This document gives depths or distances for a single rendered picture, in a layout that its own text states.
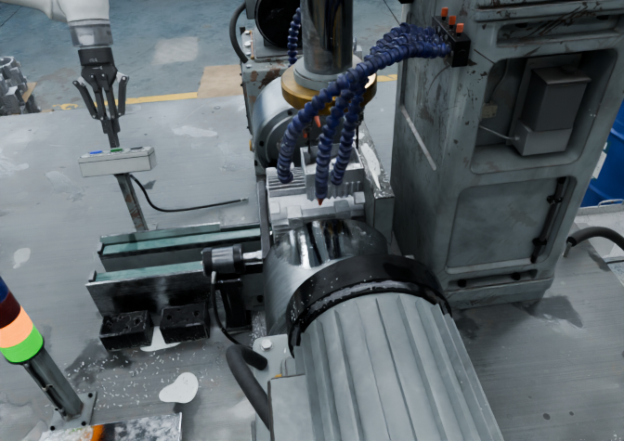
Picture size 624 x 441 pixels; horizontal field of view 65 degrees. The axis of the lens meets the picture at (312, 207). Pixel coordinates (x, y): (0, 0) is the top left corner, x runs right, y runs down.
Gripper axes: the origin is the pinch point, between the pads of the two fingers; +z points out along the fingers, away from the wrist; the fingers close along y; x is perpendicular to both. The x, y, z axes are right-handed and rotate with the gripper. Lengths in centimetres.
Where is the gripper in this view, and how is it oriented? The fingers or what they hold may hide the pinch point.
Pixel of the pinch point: (111, 133)
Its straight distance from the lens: 133.2
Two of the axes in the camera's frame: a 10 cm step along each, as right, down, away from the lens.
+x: -0.9, -2.9, 9.5
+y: 9.9, -1.1, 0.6
